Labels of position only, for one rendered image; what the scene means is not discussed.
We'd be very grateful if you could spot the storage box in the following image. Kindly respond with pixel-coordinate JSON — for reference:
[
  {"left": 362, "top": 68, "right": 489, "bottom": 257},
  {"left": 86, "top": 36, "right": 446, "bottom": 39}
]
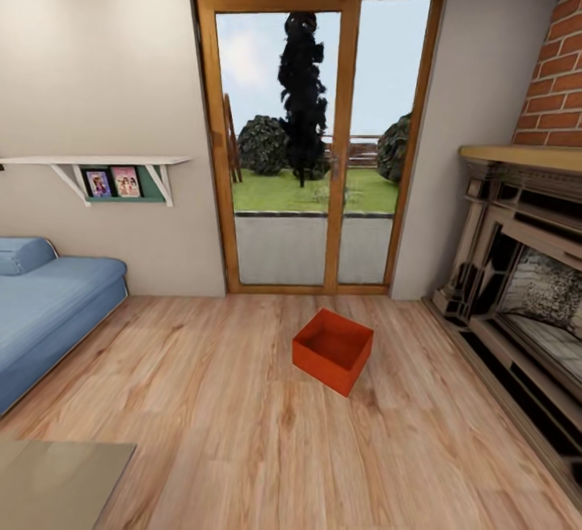
[{"left": 293, "top": 309, "right": 375, "bottom": 397}]

